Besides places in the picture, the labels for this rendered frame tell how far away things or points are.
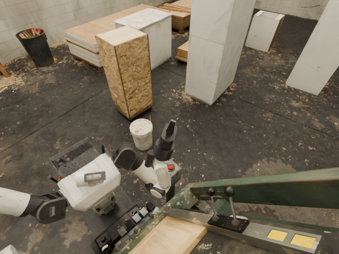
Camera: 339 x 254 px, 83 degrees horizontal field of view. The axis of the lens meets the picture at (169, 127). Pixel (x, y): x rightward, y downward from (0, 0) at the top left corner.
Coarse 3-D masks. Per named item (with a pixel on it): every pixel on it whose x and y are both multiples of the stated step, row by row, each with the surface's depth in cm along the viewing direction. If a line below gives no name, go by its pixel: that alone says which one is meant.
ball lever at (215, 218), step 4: (208, 188) 77; (212, 188) 77; (208, 192) 76; (212, 192) 76; (212, 196) 77; (212, 200) 76; (212, 204) 76; (216, 216) 74; (212, 220) 75; (216, 220) 73
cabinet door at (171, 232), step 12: (168, 216) 121; (156, 228) 116; (168, 228) 105; (180, 228) 95; (192, 228) 87; (204, 228) 81; (144, 240) 111; (156, 240) 101; (168, 240) 92; (180, 240) 85; (192, 240) 78; (132, 252) 107; (144, 252) 98; (156, 252) 89; (168, 252) 82; (180, 252) 76
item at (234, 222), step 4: (224, 188) 67; (228, 188) 66; (232, 188) 66; (224, 192) 66; (228, 192) 65; (232, 192) 65; (228, 196) 66; (232, 196) 66; (232, 200) 66; (232, 204) 66; (232, 208) 65; (232, 212) 65; (232, 220) 65; (236, 220) 64; (232, 224) 65; (236, 224) 63
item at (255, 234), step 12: (180, 216) 103; (192, 216) 93; (204, 216) 85; (216, 228) 73; (252, 228) 59; (264, 228) 55; (276, 228) 52; (240, 240) 63; (252, 240) 57; (264, 240) 52; (276, 240) 49; (288, 240) 47; (324, 240) 42; (276, 252) 50; (288, 252) 47; (300, 252) 43; (312, 252) 40; (324, 252) 41
